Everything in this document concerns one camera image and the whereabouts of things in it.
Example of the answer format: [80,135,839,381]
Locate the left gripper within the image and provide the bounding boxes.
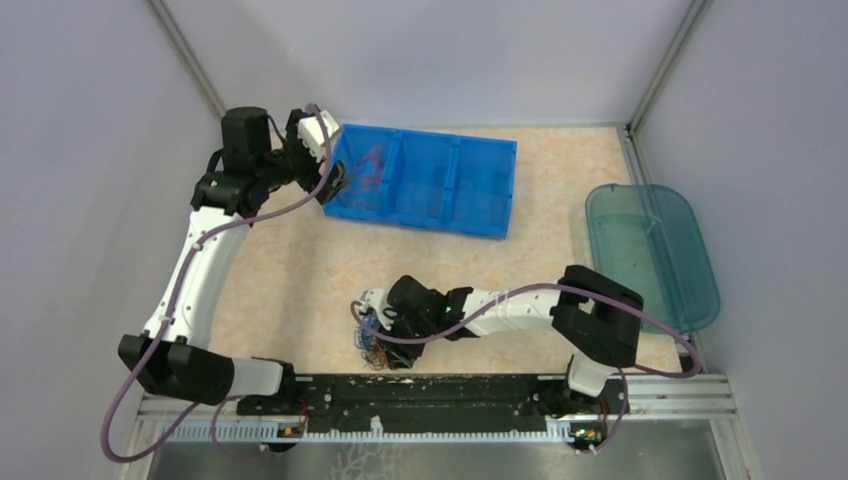
[256,109,351,203]

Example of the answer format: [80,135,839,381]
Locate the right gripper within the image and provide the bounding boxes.
[373,306,435,369]

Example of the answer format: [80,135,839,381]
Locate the orange and blue cables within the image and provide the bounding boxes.
[352,307,415,371]

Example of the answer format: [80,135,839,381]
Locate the orange cable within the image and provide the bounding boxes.
[354,144,393,183]
[339,144,392,213]

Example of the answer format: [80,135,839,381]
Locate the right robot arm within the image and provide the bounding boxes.
[352,265,644,412]

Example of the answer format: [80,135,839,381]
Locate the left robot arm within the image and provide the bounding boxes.
[118,104,347,414]

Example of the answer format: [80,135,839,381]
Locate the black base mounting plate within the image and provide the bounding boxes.
[237,374,629,433]

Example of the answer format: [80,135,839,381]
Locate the blue three-compartment plastic bin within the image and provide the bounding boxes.
[323,124,518,240]

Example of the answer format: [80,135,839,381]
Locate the teal translucent plastic tray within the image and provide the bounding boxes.
[585,184,720,334]

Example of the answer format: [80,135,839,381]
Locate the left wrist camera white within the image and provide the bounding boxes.
[296,110,342,161]

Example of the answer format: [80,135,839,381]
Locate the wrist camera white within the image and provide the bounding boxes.
[360,288,397,330]
[296,110,342,161]

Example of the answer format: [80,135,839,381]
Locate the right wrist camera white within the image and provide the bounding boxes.
[360,288,397,330]

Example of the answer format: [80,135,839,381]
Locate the white slotted cable duct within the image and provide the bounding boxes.
[158,417,576,444]

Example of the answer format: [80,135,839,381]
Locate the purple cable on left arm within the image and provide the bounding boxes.
[100,102,335,464]

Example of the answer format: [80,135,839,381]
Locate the aluminium frame rail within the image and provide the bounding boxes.
[135,374,740,422]

